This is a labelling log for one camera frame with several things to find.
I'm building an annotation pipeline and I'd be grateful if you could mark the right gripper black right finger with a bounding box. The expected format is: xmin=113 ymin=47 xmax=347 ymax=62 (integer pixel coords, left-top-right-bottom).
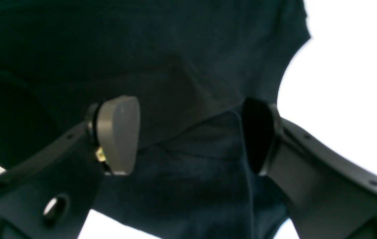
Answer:
xmin=242 ymin=98 xmax=377 ymax=239

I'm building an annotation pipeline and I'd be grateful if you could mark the black T-shirt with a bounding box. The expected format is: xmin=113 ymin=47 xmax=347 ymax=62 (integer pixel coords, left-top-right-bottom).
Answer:
xmin=0 ymin=0 xmax=310 ymax=239

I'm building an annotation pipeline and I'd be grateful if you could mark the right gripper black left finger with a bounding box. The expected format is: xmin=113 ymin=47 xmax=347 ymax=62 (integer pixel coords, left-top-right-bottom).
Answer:
xmin=0 ymin=96 xmax=140 ymax=239

